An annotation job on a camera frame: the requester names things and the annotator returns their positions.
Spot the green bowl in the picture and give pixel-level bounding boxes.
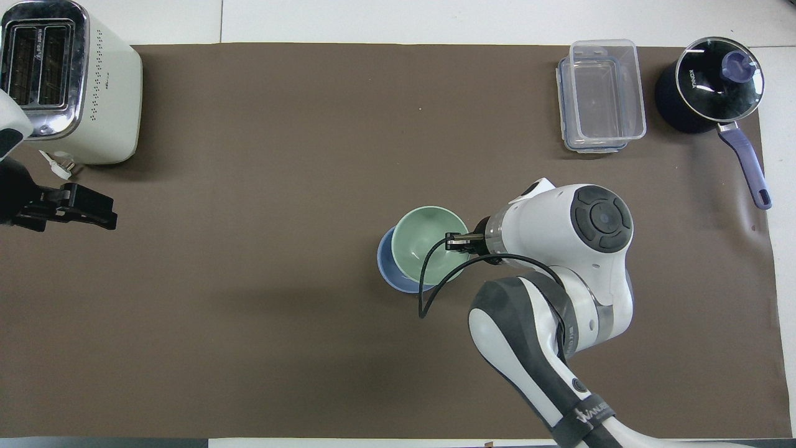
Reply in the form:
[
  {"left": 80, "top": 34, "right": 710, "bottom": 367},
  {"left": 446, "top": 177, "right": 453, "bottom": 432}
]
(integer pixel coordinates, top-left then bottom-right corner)
[{"left": 391, "top": 206, "right": 471, "bottom": 284}]

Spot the white toaster plug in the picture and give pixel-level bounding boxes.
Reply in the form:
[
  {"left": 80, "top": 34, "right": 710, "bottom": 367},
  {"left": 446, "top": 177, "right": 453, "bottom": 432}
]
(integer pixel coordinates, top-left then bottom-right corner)
[{"left": 39, "top": 149, "right": 77, "bottom": 182}]

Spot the cream toaster with silver top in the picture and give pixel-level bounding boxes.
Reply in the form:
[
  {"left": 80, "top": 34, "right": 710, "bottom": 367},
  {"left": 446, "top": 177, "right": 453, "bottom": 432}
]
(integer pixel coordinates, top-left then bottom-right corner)
[{"left": 0, "top": 0, "right": 144, "bottom": 166}]

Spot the clear plastic container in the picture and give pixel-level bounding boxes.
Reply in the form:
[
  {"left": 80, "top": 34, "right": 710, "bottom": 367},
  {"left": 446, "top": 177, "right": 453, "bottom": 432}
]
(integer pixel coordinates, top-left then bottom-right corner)
[{"left": 568, "top": 39, "right": 647, "bottom": 147}]

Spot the blue bowl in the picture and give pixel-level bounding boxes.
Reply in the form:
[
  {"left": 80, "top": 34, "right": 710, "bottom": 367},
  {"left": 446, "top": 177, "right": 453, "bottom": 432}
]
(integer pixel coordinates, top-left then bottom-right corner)
[{"left": 377, "top": 225, "right": 436, "bottom": 294}]

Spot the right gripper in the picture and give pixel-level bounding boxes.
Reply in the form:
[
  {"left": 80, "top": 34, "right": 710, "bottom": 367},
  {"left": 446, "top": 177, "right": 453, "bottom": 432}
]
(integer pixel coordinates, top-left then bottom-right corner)
[{"left": 445, "top": 216, "right": 506, "bottom": 266}]

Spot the black cable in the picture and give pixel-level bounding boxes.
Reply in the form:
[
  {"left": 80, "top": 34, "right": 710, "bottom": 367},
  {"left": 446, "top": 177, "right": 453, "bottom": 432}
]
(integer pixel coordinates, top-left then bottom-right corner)
[{"left": 418, "top": 236, "right": 568, "bottom": 320}]

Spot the dark pot with purple handle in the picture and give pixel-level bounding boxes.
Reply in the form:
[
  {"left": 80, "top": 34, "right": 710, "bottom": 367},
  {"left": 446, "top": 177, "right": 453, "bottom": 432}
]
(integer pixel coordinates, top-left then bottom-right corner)
[{"left": 654, "top": 61, "right": 773, "bottom": 210}]

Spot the glass pot lid purple knob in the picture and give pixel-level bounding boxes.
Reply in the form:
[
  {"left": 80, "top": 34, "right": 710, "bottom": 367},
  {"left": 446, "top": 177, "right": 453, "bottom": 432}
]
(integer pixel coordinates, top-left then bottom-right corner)
[{"left": 675, "top": 36, "right": 766, "bottom": 123}]

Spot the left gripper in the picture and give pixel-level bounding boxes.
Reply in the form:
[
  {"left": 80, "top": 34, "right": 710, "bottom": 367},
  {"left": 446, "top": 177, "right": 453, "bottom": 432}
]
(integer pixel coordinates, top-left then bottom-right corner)
[{"left": 0, "top": 157, "right": 119, "bottom": 233}]

